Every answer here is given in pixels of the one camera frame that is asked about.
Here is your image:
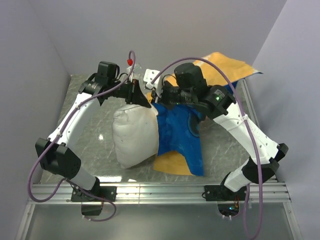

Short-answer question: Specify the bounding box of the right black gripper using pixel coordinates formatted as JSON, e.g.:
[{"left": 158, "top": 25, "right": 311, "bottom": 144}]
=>
[{"left": 150, "top": 80, "right": 195, "bottom": 112}]

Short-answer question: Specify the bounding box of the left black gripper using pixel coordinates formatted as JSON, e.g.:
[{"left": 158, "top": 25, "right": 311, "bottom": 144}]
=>
[{"left": 108, "top": 78, "right": 152, "bottom": 108}]

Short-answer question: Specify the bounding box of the white pillow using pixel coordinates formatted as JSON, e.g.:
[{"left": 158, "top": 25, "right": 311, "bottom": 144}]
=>
[{"left": 112, "top": 104, "right": 159, "bottom": 169}]

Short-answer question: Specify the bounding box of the yellow pillowcase with blue lining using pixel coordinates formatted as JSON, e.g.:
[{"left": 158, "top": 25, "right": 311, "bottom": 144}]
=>
[{"left": 153, "top": 52, "right": 258, "bottom": 177}]

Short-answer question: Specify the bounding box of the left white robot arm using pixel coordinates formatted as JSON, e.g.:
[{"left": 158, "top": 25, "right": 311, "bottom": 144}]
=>
[{"left": 35, "top": 61, "right": 151, "bottom": 201}]

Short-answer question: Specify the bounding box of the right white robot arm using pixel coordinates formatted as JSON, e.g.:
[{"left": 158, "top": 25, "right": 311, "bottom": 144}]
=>
[{"left": 146, "top": 62, "right": 289, "bottom": 201}]

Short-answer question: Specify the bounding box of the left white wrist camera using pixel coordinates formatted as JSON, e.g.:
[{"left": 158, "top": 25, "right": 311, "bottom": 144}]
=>
[{"left": 125, "top": 58, "right": 143, "bottom": 80}]

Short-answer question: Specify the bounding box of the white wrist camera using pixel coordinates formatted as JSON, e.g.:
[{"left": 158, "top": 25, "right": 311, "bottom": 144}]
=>
[
  {"left": 125, "top": 58, "right": 143, "bottom": 80},
  {"left": 143, "top": 68, "right": 163, "bottom": 98}
]

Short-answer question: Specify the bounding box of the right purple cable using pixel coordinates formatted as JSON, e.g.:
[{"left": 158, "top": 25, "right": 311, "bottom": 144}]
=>
[{"left": 149, "top": 57, "right": 264, "bottom": 239}]

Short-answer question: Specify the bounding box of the purple cable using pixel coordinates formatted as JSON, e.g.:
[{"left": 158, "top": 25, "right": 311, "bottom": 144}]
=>
[
  {"left": 149, "top": 57, "right": 264, "bottom": 239},
  {"left": 26, "top": 50, "right": 137, "bottom": 223}
]

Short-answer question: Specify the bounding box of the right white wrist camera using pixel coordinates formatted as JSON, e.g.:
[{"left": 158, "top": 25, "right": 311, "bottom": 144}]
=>
[{"left": 143, "top": 68, "right": 163, "bottom": 98}]

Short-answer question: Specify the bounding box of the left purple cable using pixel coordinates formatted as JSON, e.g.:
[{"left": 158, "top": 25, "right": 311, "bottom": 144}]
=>
[{"left": 26, "top": 50, "right": 137, "bottom": 223}]

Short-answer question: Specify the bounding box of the right side aluminium rail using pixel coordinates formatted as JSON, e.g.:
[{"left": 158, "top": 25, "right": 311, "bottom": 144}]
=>
[{"left": 238, "top": 74, "right": 279, "bottom": 183}]

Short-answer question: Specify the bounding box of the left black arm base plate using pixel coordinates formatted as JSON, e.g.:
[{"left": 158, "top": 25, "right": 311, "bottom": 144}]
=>
[{"left": 70, "top": 186, "right": 117, "bottom": 203}]

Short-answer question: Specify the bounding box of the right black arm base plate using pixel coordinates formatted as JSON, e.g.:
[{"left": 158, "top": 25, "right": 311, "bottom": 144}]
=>
[{"left": 201, "top": 184, "right": 247, "bottom": 202}]

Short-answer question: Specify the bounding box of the black box under rail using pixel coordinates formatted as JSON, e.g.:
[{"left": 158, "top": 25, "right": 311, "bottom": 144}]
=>
[{"left": 80, "top": 203, "right": 103, "bottom": 217}]

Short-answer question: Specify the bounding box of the aluminium mounting rail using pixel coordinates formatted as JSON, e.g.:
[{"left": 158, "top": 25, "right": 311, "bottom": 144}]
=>
[{"left": 16, "top": 182, "right": 296, "bottom": 240}]

